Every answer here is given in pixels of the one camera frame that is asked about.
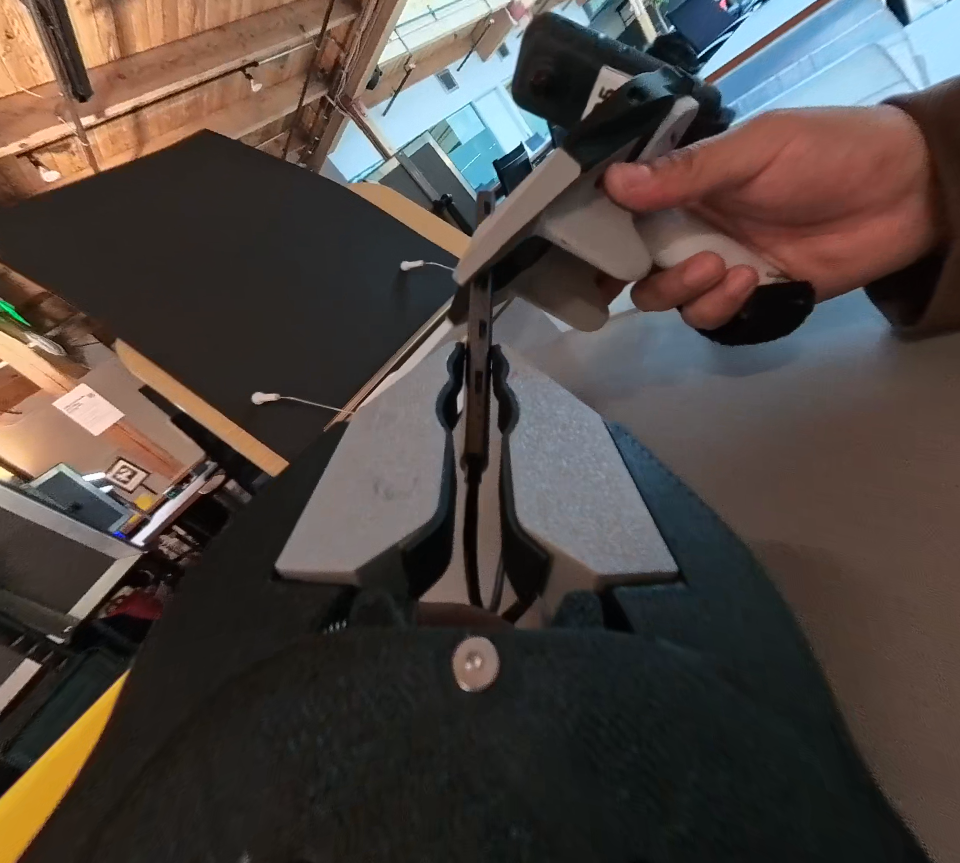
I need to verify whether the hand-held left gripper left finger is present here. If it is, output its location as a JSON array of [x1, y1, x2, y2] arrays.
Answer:
[[274, 344, 470, 609]]

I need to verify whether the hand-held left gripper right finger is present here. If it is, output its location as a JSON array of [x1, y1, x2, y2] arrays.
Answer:
[[489, 344, 681, 602]]

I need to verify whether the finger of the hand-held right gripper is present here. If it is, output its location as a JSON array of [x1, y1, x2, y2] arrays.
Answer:
[[448, 251, 625, 333], [452, 152, 655, 288]]

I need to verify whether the dark grey usb hub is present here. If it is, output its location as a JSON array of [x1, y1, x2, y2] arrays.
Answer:
[[461, 190, 500, 476]]

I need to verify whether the person's right forearm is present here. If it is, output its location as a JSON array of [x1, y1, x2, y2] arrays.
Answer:
[[862, 77, 960, 343]]

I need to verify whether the person's right hand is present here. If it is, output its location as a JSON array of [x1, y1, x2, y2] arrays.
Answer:
[[603, 104, 948, 332]]

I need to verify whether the black table mat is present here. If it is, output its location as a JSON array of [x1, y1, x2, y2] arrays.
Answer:
[[0, 130, 481, 478]]

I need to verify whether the silver equipment case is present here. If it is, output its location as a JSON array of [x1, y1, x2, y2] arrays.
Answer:
[[30, 464, 136, 534]]

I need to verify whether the white paper sign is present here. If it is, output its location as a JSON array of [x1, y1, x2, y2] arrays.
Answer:
[[52, 383, 125, 438]]

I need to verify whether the grey panel cabinet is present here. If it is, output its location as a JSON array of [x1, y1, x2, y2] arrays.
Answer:
[[0, 484, 147, 643]]

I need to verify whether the yellow plastic bin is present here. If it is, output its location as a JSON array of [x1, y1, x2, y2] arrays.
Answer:
[[0, 669, 130, 860]]

